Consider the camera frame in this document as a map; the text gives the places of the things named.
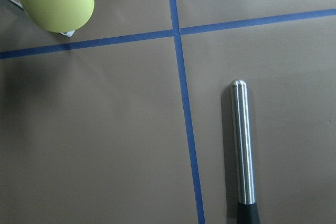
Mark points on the steel muddler black tip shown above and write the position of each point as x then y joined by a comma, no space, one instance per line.
247,210

